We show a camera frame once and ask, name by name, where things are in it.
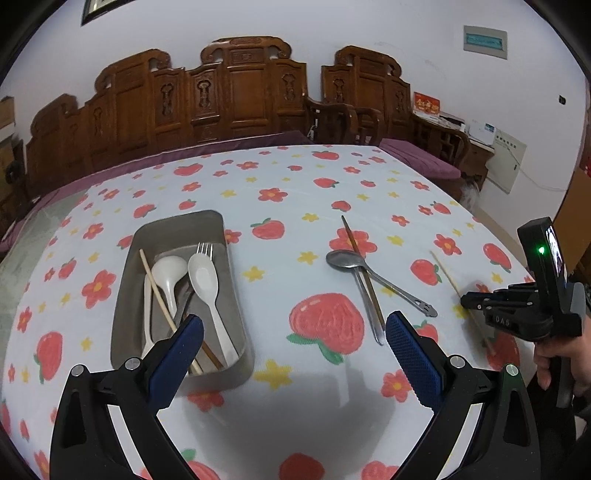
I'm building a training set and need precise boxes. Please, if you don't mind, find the metal spoon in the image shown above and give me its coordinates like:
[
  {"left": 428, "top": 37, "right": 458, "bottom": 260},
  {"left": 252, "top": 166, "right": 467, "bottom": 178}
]
[
  {"left": 325, "top": 250, "right": 438, "bottom": 318},
  {"left": 353, "top": 269, "right": 385, "bottom": 346}
]

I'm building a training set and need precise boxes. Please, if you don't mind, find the light bamboo chopstick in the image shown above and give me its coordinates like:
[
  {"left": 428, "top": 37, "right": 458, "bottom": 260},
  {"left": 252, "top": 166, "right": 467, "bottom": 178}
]
[
  {"left": 430, "top": 251, "right": 496, "bottom": 355},
  {"left": 138, "top": 248, "right": 205, "bottom": 376}
]

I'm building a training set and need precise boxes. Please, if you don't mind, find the strawberry flower tablecloth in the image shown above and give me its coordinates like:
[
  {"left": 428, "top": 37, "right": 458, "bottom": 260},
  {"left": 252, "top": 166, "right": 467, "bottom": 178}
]
[{"left": 1, "top": 146, "right": 534, "bottom": 479}]

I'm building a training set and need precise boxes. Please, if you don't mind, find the white wall electrical box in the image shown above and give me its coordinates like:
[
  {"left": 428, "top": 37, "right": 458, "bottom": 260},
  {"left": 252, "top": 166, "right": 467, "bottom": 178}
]
[{"left": 486, "top": 129, "right": 527, "bottom": 194}]

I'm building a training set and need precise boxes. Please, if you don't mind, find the grey metal tray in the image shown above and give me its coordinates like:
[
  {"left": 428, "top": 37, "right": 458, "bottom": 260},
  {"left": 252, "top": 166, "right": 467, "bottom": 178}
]
[{"left": 109, "top": 209, "right": 257, "bottom": 398}]

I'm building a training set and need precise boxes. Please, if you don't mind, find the red sign card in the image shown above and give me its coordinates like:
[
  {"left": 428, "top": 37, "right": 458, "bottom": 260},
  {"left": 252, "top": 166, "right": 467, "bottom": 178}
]
[{"left": 414, "top": 92, "right": 441, "bottom": 116}]

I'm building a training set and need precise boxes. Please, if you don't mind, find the white plastic spoon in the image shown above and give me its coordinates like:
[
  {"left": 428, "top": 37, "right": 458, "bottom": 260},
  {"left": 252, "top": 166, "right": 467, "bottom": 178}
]
[{"left": 187, "top": 252, "right": 238, "bottom": 367}]

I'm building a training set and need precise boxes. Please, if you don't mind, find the carved wooden armchair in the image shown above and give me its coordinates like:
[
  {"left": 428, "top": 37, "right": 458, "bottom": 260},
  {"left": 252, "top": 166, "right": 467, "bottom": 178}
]
[{"left": 321, "top": 45, "right": 414, "bottom": 145}]

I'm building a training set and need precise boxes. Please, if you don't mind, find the wooden side table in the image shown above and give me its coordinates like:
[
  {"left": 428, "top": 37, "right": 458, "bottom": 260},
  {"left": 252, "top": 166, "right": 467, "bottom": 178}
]
[{"left": 411, "top": 114, "right": 495, "bottom": 188}]

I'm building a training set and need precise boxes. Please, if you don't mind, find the purple seat cushion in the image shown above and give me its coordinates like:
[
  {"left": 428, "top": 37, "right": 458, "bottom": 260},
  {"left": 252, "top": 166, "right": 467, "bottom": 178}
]
[{"left": 379, "top": 138, "right": 461, "bottom": 180}]

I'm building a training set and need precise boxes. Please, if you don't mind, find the dark brown chopstick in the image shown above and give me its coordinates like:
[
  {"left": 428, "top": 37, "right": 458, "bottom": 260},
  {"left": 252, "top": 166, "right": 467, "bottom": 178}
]
[{"left": 341, "top": 215, "right": 385, "bottom": 330}]

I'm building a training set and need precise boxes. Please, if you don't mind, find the carved wooden bench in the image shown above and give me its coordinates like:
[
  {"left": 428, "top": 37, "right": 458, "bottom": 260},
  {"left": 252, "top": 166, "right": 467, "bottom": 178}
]
[{"left": 26, "top": 36, "right": 308, "bottom": 195}]

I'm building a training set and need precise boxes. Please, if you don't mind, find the white ladle spoon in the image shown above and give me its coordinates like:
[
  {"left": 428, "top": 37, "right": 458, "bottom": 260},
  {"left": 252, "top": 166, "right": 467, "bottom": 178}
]
[{"left": 151, "top": 255, "right": 187, "bottom": 316}]

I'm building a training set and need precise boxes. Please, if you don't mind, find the person right hand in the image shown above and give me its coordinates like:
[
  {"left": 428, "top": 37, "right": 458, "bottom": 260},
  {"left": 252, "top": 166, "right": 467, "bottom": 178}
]
[{"left": 534, "top": 334, "right": 590, "bottom": 414}]

